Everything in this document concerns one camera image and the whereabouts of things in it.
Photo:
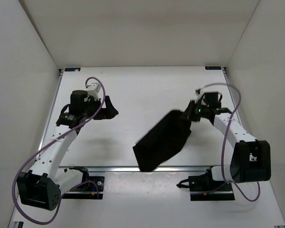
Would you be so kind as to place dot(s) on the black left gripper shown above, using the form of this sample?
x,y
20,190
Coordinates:
x,y
110,110

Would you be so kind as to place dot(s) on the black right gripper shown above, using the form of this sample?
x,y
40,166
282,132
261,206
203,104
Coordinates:
x,y
189,110

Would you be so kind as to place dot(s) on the black skirt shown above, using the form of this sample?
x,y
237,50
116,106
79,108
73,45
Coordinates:
x,y
163,141

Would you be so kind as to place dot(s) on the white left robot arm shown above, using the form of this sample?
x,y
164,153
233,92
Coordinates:
x,y
42,186

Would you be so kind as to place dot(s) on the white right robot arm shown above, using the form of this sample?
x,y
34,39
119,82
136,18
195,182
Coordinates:
x,y
251,160

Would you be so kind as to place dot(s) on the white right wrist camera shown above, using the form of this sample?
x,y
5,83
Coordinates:
x,y
199,93

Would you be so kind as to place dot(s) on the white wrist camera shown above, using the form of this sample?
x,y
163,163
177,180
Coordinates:
x,y
199,93
93,90

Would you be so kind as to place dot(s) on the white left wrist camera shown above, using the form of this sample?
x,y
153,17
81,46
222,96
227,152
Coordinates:
x,y
93,90

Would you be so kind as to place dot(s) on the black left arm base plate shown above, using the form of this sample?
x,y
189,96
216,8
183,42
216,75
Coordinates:
x,y
84,185

